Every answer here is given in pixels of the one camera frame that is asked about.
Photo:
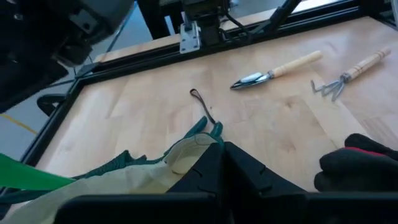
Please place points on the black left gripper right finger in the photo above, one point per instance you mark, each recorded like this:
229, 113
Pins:
273, 208

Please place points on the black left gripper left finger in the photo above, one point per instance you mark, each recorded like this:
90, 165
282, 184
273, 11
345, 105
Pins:
186, 208

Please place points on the cream gardening bag green trim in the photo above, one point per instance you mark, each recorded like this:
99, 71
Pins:
124, 183

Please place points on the red and black gardening glove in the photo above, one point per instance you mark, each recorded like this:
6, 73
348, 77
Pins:
357, 168

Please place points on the green spray bottle white nozzle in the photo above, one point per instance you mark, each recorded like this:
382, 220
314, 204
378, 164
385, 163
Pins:
25, 174

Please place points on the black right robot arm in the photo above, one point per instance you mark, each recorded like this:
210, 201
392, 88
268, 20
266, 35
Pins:
205, 18

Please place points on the black aluminium table frame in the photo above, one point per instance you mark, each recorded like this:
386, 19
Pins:
140, 63

